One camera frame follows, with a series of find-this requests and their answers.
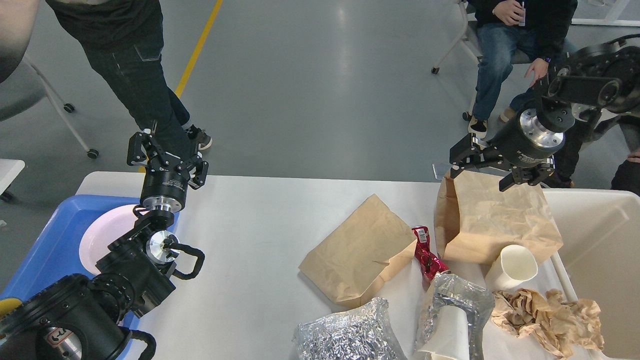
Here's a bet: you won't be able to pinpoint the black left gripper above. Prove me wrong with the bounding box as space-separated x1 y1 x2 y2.
126 121 210 213

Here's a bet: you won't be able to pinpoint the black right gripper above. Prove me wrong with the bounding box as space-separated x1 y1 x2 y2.
449 108 566 192

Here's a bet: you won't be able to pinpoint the brown paper bag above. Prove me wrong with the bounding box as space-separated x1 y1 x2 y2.
434 171 563 265
299 194 417 309

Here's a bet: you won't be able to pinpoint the pink plate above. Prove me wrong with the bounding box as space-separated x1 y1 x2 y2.
78 204 137 276

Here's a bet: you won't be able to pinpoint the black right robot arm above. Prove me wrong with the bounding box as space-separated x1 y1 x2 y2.
447 35 640 192

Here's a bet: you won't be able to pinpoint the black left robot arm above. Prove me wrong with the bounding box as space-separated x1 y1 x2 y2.
1 129 209 360

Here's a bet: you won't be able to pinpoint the white paper cup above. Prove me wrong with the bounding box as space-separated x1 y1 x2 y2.
484 244 538 291

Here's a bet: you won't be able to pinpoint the red foil wrapper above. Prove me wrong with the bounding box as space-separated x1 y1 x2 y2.
411 226 451 291

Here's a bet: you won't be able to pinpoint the walking person dark clothes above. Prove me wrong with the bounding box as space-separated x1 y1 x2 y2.
542 108 640 195

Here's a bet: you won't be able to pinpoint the white plastic bin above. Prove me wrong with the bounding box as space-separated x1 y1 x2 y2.
543 188 640 360

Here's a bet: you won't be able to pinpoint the blue plastic tray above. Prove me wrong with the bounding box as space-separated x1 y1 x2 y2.
0 194 180 358

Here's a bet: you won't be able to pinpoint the white side table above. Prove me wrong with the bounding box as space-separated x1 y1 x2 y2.
0 158 25 203

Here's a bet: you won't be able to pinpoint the grey office chair left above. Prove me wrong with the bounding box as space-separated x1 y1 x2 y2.
0 54 99 159

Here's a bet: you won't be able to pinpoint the foil bag with paper cup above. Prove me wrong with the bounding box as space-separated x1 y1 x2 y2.
414 273 495 360

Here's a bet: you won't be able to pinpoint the crumpled brown paper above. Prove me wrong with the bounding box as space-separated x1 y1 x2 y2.
490 288 605 360

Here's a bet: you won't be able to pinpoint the teal mug yellow inside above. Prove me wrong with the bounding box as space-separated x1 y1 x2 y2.
0 297 23 320

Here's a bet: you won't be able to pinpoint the crumpled aluminium foil bag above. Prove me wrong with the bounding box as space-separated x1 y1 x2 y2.
294 297 407 360

